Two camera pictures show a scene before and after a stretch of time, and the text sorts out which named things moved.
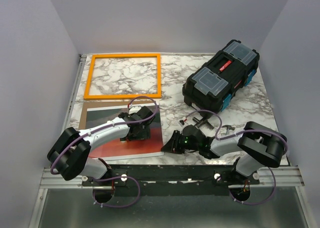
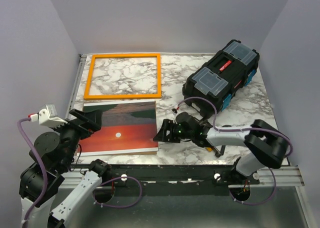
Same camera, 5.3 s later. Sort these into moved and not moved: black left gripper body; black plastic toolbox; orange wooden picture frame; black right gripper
Moved: black left gripper body; black right gripper
Not moved: black plastic toolbox; orange wooden picture frame
